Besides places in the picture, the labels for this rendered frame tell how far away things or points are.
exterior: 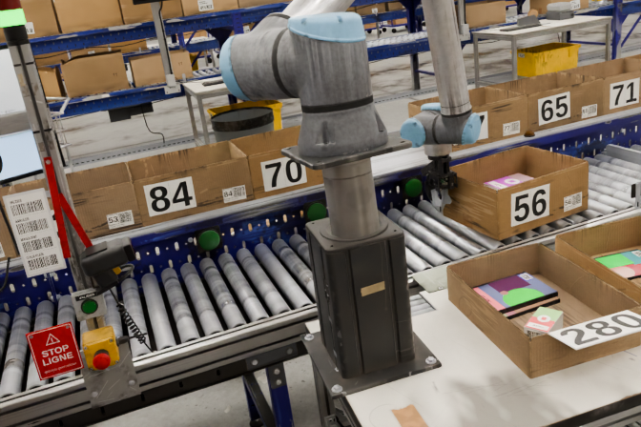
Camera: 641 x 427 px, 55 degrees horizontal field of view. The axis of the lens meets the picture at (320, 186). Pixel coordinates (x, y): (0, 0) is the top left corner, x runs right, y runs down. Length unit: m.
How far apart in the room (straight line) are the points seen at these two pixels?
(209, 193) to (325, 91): 1.03
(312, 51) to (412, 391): 0.74
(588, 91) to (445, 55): 1.17
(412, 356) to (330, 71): 0.67
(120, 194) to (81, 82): 4.28
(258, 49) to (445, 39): 0.64
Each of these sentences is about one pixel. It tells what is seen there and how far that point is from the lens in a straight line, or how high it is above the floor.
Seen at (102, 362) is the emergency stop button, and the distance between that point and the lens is 1.55.
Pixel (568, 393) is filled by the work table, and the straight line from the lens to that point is 1.42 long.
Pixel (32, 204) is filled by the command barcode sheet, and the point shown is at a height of 1.21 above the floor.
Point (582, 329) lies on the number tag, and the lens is 1.42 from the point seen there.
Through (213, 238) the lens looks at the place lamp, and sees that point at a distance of 2.13.
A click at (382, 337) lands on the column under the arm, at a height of 0.84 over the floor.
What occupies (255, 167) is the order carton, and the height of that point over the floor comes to 1.00.
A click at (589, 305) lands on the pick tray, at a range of 1.69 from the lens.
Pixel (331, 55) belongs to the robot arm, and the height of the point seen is 1.46.
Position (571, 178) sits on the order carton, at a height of 0.88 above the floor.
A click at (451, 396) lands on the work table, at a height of 0.75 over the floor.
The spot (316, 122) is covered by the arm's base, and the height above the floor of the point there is 1.33.
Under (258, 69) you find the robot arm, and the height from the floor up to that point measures 1.44.
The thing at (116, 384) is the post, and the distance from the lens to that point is 1.70.
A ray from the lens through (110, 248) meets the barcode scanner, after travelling 1.49.
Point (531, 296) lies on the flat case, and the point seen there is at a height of 0.78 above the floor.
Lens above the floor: 1.61
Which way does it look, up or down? 19 degrees down
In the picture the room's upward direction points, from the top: 8 degrees counter-clockwise
